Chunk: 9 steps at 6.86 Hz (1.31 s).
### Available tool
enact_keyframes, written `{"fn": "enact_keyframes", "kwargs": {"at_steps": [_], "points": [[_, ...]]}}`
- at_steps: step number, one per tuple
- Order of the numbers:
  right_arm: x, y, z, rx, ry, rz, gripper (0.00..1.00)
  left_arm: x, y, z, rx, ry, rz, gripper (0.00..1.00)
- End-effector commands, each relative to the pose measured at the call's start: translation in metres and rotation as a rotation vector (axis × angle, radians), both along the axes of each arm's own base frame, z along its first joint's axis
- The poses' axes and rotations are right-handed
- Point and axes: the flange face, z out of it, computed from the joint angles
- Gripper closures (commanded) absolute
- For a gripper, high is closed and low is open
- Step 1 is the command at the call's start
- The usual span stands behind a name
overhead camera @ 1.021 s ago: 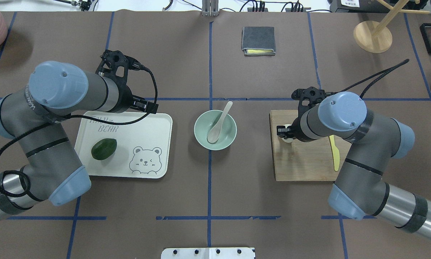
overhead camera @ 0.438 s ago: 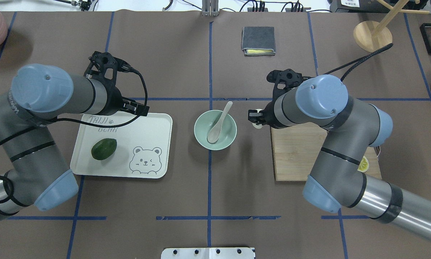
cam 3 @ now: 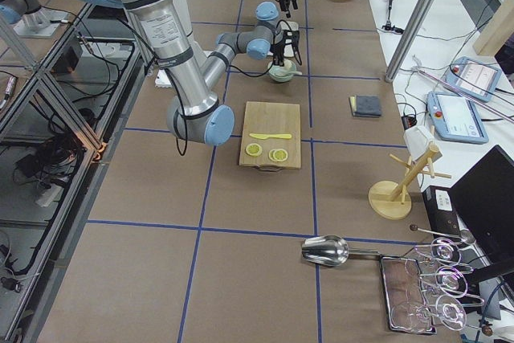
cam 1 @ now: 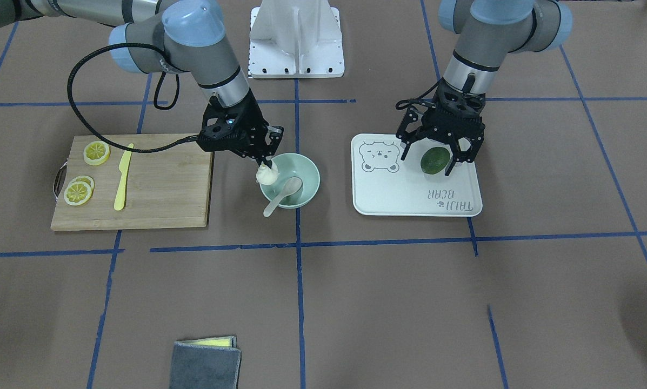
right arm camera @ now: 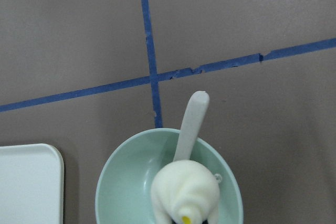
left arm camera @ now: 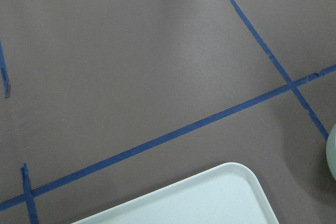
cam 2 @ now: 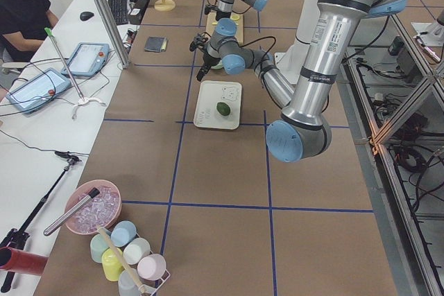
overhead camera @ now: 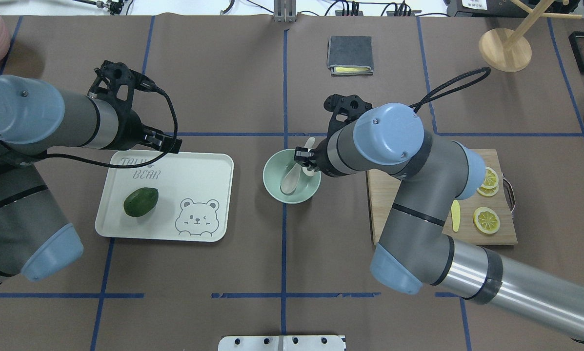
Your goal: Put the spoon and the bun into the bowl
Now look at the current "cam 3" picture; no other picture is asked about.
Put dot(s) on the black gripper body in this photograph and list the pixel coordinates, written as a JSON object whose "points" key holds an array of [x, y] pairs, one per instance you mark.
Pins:
{"points": [[278, 45]]}

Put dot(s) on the white ceramic spoon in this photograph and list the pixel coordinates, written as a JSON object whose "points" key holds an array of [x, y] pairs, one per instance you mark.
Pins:
{"points": [[284, 74]]}

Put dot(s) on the light green bowl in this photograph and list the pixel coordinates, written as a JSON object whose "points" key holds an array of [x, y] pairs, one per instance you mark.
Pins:
{"points": [[273, 69]]}

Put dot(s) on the white bear serving tray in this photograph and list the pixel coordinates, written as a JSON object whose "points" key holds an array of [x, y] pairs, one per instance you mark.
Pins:
{"points": [[290, 29]]}

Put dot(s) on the yellow plastic knife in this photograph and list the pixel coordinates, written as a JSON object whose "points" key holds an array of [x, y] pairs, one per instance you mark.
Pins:
{"points": [[265, 136]]}

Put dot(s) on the wooden cutting board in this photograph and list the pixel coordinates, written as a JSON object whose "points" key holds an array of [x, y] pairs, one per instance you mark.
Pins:
{"points": [[266, 117]]}

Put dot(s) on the lower lemon slice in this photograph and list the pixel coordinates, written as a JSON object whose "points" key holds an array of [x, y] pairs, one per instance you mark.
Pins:
{"points": [[253, 149]]}

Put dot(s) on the lemon slice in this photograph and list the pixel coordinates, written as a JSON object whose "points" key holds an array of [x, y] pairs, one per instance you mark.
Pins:
{"points": [[253, 149], [280, 155]]}

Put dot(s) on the upper lemon slice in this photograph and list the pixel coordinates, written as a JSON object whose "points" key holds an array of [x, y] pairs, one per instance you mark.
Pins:
{"points": [[280, 155]]}

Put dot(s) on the grey folded cloth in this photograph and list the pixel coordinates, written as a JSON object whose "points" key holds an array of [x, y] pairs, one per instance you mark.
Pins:
{"points": [[365, 106]]}

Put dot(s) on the wooden mug tree stand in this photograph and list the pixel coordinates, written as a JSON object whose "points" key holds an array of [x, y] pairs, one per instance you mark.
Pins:
{"points": [[391, 200]]}

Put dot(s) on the near blue teach pendant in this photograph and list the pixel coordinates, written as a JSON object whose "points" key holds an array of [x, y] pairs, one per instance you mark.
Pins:
{"points": [[455, 118]]}

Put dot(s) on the blue teach pendant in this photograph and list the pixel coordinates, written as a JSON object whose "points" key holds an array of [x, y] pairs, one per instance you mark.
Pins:
{"points": [[455, 118], [473, 78]]}

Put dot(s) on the far blue teach pendant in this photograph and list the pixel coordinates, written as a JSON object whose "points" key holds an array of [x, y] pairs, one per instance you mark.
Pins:
{"points": [[473, 78]]}

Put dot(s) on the metal scoop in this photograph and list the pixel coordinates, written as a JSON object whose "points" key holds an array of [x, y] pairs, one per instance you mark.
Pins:
{"points": [[331, 251]]}

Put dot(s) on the black laptop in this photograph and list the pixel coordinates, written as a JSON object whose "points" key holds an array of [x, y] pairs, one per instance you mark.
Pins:
{"points": [[483, 199]]}

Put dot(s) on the clear wine glass far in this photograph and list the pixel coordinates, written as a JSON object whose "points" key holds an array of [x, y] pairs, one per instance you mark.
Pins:
{"points": [[440, 252]]}

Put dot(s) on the clear wine glass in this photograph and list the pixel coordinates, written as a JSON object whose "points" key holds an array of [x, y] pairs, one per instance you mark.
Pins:
{"points": [[419, 318], [440, 252], [445, 280]]}

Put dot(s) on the black glass tray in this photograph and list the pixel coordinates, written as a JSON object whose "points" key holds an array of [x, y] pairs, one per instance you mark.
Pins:
{"points": [[400, 282]]}

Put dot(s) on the clear wine glass middle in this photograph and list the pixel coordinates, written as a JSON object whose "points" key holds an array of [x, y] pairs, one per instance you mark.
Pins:
{"points": [[445, 280]]}

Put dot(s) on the clear wine glass near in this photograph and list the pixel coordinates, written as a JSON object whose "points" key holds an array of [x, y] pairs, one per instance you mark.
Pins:
{"points": [[419, 318]]}

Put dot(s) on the aluminium frame post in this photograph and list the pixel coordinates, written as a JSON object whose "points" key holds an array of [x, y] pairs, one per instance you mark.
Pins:
{"points": [[413, 26]]}

